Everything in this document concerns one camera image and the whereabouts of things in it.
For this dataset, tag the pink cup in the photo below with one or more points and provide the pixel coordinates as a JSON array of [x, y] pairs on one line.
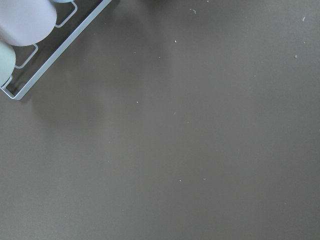
[[26, 22]]

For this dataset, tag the light blue cup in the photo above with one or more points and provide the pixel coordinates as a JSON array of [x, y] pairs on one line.
[[62, 1]]

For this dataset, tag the white wire cup rack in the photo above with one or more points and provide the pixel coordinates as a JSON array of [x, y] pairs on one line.
[[32, 61]]

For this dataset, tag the mint white cup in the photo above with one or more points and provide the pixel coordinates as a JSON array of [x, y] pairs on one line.
[[7, 62]]

